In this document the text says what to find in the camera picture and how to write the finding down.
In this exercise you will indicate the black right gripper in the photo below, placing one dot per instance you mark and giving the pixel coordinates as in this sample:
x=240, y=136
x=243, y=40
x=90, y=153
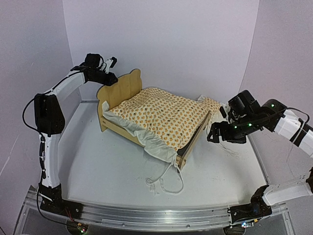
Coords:
x=215, y=129

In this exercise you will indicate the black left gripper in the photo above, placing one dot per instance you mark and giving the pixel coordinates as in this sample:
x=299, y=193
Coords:
x=110, y=82

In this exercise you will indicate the wooden pet bed frame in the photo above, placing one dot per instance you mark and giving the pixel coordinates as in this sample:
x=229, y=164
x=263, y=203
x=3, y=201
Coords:
x=128, y=86

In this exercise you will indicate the duck print mattress cushion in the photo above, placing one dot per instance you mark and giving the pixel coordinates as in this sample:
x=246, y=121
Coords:
x=162, y=122

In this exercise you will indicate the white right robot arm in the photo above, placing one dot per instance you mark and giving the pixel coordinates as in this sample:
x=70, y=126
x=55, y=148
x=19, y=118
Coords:
x=285, y=122

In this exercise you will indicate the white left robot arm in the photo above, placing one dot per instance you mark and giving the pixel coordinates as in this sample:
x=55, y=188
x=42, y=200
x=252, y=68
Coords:
x=50, y=120

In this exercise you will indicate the small duck print pillow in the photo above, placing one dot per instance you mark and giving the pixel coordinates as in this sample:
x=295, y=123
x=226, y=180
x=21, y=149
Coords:
x=212, y=106

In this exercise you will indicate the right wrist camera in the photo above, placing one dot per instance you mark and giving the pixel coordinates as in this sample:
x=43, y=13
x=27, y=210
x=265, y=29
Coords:
x=224, y=110

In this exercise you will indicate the aluminium front rail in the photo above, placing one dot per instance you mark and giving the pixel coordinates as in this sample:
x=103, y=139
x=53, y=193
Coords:
x=158, y=220

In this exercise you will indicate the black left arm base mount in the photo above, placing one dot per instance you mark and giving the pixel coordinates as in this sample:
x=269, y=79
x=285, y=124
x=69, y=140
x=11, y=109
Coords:
x=53, y=202

